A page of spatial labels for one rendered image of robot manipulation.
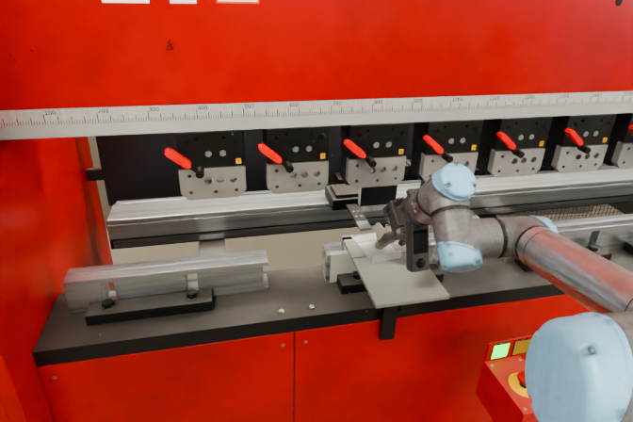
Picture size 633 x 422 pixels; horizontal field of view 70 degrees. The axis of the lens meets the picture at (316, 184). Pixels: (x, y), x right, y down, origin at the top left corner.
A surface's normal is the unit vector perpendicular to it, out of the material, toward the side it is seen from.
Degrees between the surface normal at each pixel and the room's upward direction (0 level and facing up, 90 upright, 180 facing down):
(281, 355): 90
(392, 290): 0
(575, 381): 85
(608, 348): 15
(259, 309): 0
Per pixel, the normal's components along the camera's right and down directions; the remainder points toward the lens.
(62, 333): 0.03, -0.90
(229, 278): 0.21, 0.43
